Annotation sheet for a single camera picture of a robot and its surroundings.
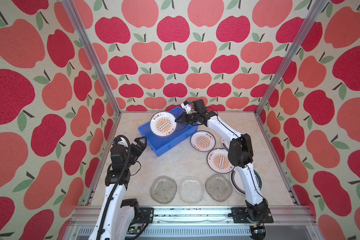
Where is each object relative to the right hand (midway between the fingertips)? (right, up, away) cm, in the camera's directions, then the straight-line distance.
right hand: (177, 119), depth 93 cm
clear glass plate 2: (+8, -40, -10) cm, 42 cm away
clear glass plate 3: (+24, -39, -9) cm, 47 cm away
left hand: (-16, -13, -16) cm, 26 cm away
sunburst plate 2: (+18, -15, +11) cm, 25 cm away
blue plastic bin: (-11, -16, -2) cm, 19 cm away
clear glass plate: (-8, -40, -10) cm, 42 cm away
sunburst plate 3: (+26, -27, 0) cm, 37 cm away
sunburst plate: (-9, -3, 0) cm, 10 cm away
